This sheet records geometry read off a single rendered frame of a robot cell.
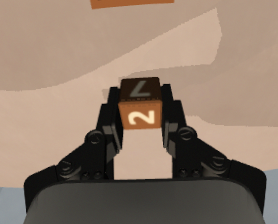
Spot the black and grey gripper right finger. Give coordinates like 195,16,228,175
160,84,267,216

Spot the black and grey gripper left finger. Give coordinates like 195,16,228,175
24,86,124,214

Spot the brown wooden tray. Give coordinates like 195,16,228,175
90,0,174,9

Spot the orange number cube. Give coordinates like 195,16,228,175
118,77,162,130

